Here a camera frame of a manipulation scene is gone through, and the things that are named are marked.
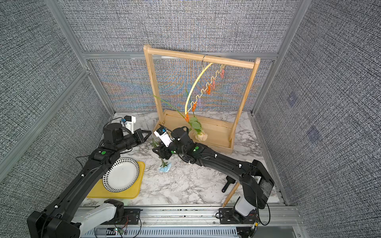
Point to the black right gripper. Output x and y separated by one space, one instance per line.
164 152

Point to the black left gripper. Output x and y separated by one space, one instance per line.
141 139

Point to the blue artificial carnation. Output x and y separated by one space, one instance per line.
165 166

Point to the peach artificial rose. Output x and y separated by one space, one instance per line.
172 107

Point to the orange clip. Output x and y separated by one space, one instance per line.
209 89
194 107

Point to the yellow wavy clothes hanger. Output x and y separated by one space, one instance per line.
200 85

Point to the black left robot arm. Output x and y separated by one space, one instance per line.
56 220

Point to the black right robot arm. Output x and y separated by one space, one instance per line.
256 181

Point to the white plate black pattern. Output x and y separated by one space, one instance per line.
122 175

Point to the wooden hanging rack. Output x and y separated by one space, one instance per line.
220 126

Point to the yellow tray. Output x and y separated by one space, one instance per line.
99 191

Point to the black hair brush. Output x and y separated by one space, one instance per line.
229 180

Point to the wooden spatula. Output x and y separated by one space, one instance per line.
231 193

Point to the pink clip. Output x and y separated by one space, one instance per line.
213 84
222 72

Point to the pink clip top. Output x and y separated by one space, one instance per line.
222 72

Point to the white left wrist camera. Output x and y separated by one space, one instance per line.
129 122

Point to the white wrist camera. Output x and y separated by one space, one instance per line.
163 135
129 122

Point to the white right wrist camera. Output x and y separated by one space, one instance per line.
163 135

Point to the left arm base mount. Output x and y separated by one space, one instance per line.
123 216

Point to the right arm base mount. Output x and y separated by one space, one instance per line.
229 216

